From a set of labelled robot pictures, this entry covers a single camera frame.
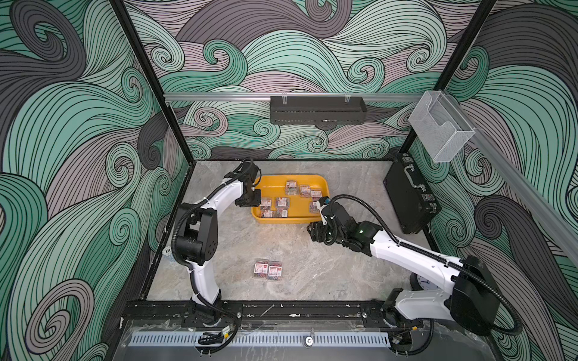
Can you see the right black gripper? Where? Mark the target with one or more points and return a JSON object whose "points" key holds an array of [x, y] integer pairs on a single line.
{"points": [[315, 232]]}

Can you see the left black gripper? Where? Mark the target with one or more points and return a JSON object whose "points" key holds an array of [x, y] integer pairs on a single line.
{"points": [[257, 201]]}

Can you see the paper clip box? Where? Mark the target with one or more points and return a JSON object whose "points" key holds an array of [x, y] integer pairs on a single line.
{"points": [[305, 191], [291, 188], [316, 194], [268, 213], [313, 207], [282, 202], [266, 203]]}

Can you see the yellow plastic storage tray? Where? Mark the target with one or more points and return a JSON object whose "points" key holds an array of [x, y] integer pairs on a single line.
{"points": [[273, 186]]}

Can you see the paper clip box removed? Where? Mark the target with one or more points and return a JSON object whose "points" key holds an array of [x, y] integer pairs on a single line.
{"points": [[275, 271], [261, 268]]}

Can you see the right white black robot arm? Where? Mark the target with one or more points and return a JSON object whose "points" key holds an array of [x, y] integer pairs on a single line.
{"points": [[466, 292]]}

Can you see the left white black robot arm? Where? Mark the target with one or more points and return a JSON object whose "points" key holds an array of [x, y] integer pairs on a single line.
{"points": [[195, 239]]}

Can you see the paper clip box barcode side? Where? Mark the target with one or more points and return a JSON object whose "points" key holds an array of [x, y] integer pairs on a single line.
{"points": [[283, 213]]}

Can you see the paper clip box under stack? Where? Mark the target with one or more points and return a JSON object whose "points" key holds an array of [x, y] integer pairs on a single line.
{"points": [[305, 191]]}

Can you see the black briefcase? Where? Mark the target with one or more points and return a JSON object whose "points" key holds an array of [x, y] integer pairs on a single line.
{"points": [[412, 198]]}

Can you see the small clear plastic bottle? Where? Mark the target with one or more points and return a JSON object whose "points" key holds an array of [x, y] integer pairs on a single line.
{"points": [[167, 249]]}

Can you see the black wall-mounted tray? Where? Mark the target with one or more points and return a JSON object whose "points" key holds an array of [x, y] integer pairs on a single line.
{"points": [[317, 110]]}

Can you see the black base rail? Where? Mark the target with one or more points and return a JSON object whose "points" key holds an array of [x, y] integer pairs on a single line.
{"points": [[373, 313]]}

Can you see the white slotted cable duct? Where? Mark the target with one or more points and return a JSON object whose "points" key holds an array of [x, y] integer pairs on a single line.
{"points": [[266, 339]]}

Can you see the clear acrylic wall holder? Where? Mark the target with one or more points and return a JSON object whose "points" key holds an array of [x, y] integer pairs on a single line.
{"points": [[441, 125]]}

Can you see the aluminium rail right wall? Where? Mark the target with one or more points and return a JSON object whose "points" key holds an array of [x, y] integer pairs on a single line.
{"points": [[498, 143]]}

